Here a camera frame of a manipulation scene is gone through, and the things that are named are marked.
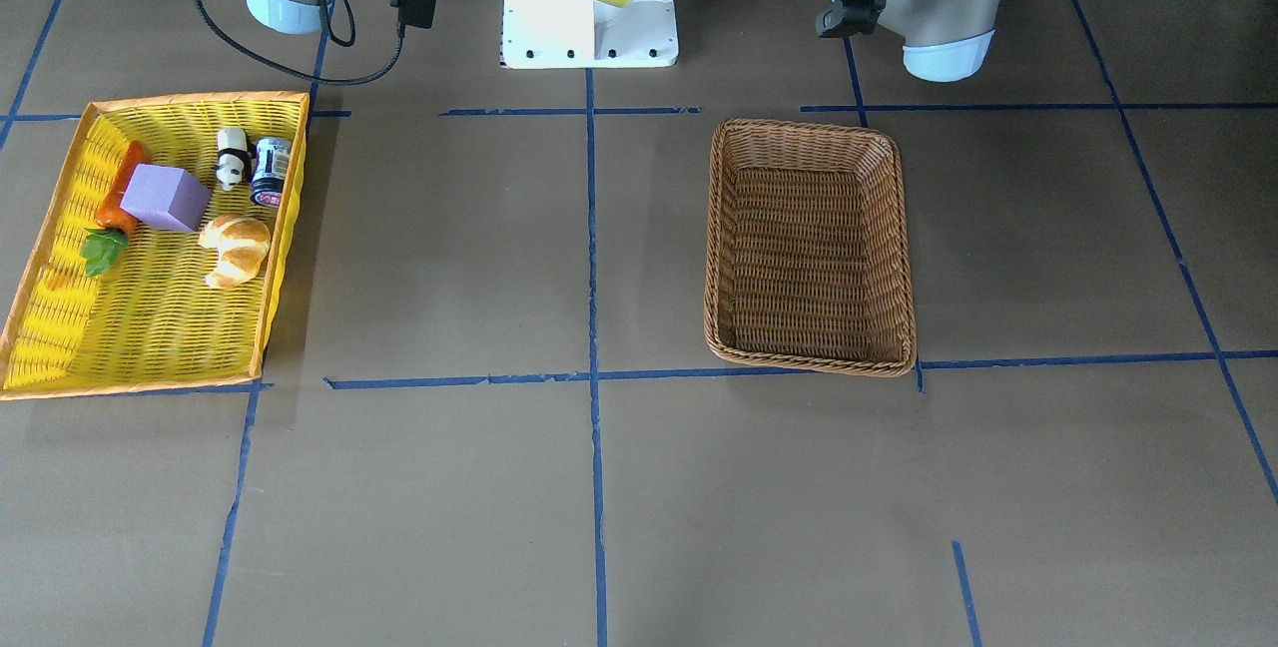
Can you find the small dark can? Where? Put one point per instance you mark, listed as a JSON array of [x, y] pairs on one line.
[[273, 156]]

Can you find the brown wicker basket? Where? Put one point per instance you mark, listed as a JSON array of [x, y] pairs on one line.
[[807, 249]]

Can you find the purple foam block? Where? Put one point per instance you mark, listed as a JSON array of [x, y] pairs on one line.
[[166, 198]]

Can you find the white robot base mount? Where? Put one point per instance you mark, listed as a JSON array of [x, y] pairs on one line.
[[572, 34]]

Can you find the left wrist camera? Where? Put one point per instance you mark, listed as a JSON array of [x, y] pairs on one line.
[[846, 18]]

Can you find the toy panda figure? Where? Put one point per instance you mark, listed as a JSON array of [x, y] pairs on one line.
[[235, 159]]

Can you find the toy carrot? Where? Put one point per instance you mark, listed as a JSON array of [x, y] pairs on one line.
[[114, 225]]

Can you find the toy croissant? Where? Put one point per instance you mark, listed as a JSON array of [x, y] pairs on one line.
[[242, 245]]

